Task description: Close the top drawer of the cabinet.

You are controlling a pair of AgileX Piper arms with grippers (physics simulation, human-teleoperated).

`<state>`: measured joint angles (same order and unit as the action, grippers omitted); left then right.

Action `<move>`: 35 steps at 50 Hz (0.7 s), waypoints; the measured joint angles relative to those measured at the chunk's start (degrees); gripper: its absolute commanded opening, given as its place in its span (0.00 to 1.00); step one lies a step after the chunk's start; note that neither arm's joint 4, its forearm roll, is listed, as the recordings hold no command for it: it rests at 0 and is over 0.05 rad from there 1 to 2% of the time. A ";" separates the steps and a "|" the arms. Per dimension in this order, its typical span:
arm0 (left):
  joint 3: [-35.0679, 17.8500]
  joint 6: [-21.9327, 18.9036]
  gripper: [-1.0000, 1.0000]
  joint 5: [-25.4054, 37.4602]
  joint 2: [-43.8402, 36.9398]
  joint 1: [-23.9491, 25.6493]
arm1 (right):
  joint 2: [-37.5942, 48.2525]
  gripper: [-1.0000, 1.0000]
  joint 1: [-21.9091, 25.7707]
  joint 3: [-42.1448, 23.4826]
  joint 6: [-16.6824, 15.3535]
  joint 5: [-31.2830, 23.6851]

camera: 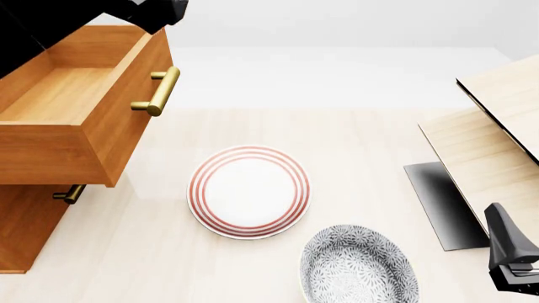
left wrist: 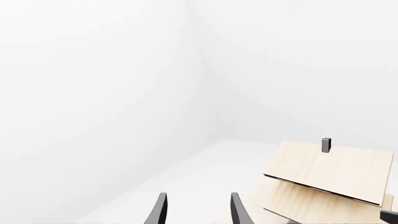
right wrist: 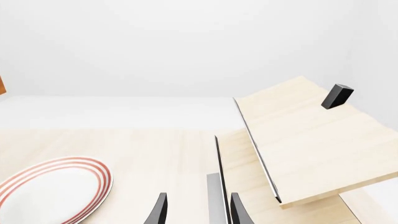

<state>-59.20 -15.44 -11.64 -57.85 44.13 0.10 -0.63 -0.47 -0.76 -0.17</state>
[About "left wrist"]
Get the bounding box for pale wooden drawer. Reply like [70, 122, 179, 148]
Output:
[263, 140, 395, 207]

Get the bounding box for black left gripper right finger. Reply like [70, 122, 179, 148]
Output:
[230, 192, 256, 224]

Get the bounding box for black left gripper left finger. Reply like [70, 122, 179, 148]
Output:
[143, 192, 169, 224]

